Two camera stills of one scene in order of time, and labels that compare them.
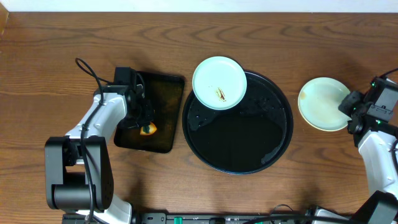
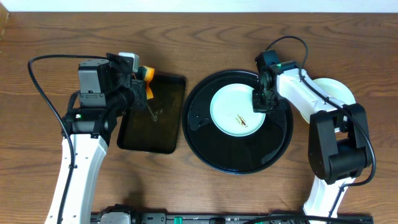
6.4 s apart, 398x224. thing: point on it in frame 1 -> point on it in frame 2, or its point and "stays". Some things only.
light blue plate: x=219 y=83 -> x=232 y=111
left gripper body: x=143 y=117 -> x=138 y=94
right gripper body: x=347 y=103 -> x=259 y=101
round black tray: x=246 y=138 stays
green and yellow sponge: x=148 y=129 -> x=146 y=73
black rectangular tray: x=165 y=93 stays
